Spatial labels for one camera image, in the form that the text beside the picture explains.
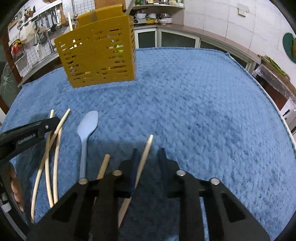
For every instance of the wooden chopstick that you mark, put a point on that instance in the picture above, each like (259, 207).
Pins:
(103, 167)
(124, 207)
(55, 166)
(47, 171)

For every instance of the yellow perforated utensil holder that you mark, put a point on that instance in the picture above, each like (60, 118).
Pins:
(84, 51)

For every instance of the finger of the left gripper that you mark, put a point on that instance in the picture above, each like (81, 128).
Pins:
(17, 140)

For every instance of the person's left hand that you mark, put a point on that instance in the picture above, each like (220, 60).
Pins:
(16, 187)

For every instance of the wooden cutting board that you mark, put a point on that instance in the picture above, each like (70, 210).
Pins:
(104, 3)

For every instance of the green handled knife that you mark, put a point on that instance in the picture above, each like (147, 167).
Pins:
(116, 50)

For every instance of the hanging utensil rack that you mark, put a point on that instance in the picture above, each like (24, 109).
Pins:
(30, 31)

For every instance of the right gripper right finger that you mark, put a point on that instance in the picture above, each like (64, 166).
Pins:
(182, 185)

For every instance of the kitchen counter cabinets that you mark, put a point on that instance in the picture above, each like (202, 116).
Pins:
(150, 36)

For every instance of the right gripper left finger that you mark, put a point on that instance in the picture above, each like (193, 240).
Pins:
(117, 184)

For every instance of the light blue plastic spoon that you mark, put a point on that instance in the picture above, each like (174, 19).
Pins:
(85, 128)

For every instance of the white wall socket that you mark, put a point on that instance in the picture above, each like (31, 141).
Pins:
(242, 10)

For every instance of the brown framed glass door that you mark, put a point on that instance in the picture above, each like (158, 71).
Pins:
(10, 77)

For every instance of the corner wall shelf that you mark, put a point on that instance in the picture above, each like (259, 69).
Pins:
(177, 13)

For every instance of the wooden chopstick diagonal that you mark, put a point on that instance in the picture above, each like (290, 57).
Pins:
(42, 165)

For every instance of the green round wall plate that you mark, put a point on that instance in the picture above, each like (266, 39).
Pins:
(288, 42)

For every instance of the blue textured towel mat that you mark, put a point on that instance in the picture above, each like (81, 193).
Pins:
(202, 107)

